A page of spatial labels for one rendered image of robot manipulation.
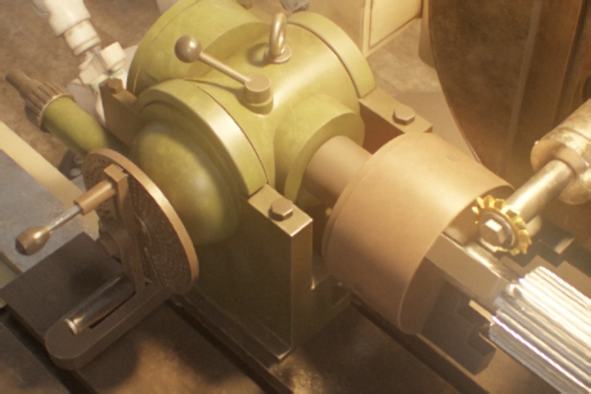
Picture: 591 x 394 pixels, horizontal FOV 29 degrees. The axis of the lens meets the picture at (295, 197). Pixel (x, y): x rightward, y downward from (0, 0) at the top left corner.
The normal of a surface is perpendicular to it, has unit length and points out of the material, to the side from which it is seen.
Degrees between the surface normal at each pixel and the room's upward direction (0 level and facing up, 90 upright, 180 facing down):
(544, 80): 90
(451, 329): 65
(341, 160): 19
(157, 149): 39
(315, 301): 90
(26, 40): 0
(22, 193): 0
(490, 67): 90
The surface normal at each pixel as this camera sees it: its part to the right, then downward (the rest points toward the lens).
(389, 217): -0.41, -0.21
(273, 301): -0.71, 0.54
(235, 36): 0.71, 0.54
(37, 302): 0.00, -0.65
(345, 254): -0.69, 0.38
